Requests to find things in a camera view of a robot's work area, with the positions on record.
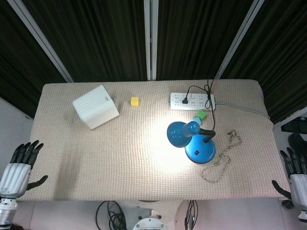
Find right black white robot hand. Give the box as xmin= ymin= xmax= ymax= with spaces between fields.
xmin=271 ymin=147 xmax=307 ymax=211

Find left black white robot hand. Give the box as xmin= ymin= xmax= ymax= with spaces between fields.
xmin=0 ymin=140 xmax=48 ymax=199

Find blue gooseneck desk lamp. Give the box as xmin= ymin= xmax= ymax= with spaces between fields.
xmin=166 ymin=121 xmax=216 ymax=165

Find dark electronic device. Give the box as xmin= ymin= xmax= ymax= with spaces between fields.
xmin=280 ymin=114 xmax=307 ymax=133

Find white ribbed rounded box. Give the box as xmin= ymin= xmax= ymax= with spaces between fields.
xmin=72 ymin=84 xmax=120 ymax=130

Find beige waffle-weave tablecloth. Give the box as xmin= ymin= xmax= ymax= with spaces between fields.
xmin=18 ymin=80 xmax=290 ymax=202

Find black pleated curtain panel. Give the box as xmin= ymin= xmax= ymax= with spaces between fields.
xmin=155 ymin=0 xmax=253 ymax=80
xmin=222 ymin=0 xmax=307 ymax=123
xmin=0 ymin=0 xmax=68 ymax=118
xmin=23 ymin=0 xmax=147 ymax=82

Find white power strip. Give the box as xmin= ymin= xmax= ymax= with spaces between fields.
xmin=170 ymin=92 xmax=216 ymax=111

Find grey metal robot torso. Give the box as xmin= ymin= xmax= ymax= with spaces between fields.
xmin=131 ymin=200 xmax=169 ymax=230

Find braided beige rope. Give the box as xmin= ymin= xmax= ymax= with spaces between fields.
xmin=201 ymin=129 xmax=242 ymax=184

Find grey power strip cable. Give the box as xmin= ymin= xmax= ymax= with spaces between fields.
xmin=215 ymin=102 xmax=271 ymax=120

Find black cable bundle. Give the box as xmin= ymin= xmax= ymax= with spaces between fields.
xmin=95 ymin=200 xmax=128 ymax=230
xmin=184 ymin=200 xmax=200 ymax=230

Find white metal frame post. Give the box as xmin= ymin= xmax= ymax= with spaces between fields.
xmin=11 ymin=0 xmax=74 ymax=83
xmin=143 ymin=0 xmax=158 ymax=81
xmin=214 ymin=0 xmax=266 ymax=80

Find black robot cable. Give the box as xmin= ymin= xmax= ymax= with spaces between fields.
xmin=181 ymin=77 xmax=216 ymax=133

